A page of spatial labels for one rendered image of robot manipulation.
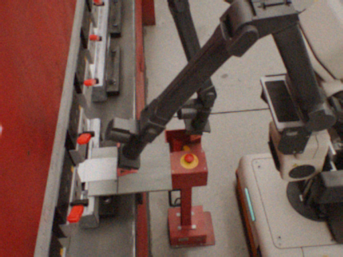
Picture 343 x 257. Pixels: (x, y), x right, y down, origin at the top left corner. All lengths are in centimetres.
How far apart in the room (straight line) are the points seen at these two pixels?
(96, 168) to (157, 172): 20
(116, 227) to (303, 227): 103
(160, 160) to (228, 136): 137
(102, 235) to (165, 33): 238
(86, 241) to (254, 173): 111
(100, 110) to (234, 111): 136
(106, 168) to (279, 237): 101
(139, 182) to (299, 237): 100
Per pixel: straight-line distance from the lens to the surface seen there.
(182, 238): 206
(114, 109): 155
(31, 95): 70
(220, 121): 263
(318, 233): 199
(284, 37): 84
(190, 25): 122
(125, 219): 127
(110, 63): 172
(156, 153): 124
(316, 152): 149
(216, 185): 233
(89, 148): 129
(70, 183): 90
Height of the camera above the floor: 201
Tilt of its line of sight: 52 degrees down
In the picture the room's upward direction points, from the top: 4 degrees counter-clockwise
